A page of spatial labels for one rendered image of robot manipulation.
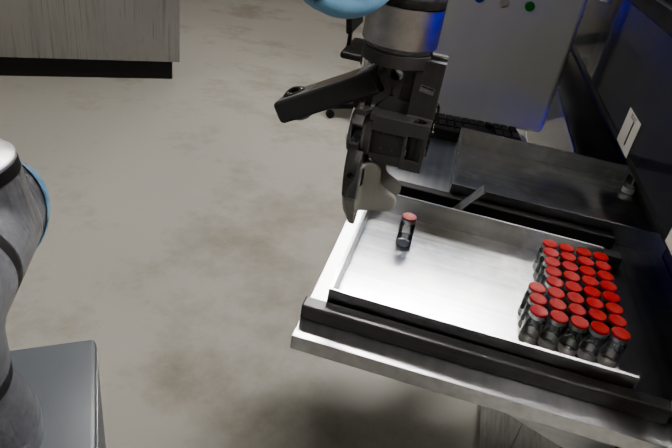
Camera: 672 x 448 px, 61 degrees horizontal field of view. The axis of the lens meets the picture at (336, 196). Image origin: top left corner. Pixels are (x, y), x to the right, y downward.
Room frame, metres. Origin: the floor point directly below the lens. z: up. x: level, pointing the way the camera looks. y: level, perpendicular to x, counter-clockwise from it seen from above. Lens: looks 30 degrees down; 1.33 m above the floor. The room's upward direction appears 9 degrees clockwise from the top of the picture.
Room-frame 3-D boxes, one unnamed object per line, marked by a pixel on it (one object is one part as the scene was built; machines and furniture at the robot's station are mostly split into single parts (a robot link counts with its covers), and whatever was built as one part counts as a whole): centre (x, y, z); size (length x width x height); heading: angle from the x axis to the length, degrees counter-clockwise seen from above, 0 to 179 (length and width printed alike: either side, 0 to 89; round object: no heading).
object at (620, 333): (0.58, -0.35, 0.90); 0.18 x 0.02 x 0.05; 170
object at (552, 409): (0.76, -0.27, 0.87); 0.70 x 0.48 x 0.02; 170
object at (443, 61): (0.56, -0.04, 1.12); 0.09 x 0.08 x 0.12; 80
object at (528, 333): (0.51, -0.25, 0.90); 0.02 x 0.02 x 0.05
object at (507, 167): (0.92, -0.37, 0.90); 0.34 x 0.26 x 0.04; 80
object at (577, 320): (0.58, -0.31, 0.90); 0.18 x 0.02 x 0.05; 170
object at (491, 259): (0.60, -0.20, 0.90); 0.34 x 0.26 x 0.04; 80
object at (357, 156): (0.55, -0.02, 1.06); 0.05 x 0.02 x 0.09; 170
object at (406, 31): (0.57, -0.04, 1.20); 0.08 x 0.08 x 0.05
